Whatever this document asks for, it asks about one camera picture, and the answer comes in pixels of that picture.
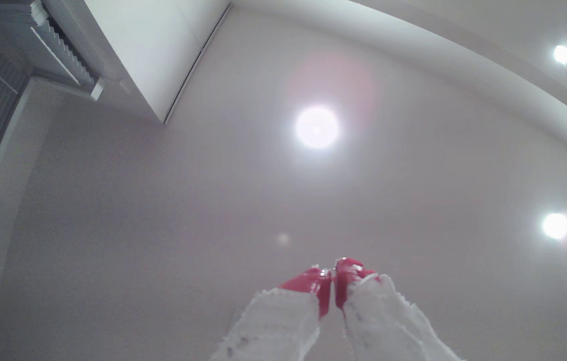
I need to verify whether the red gripper finger white wrap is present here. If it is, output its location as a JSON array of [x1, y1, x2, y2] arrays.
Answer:
[[335, 257, 465, 361], [208, 266, 333, 361]]

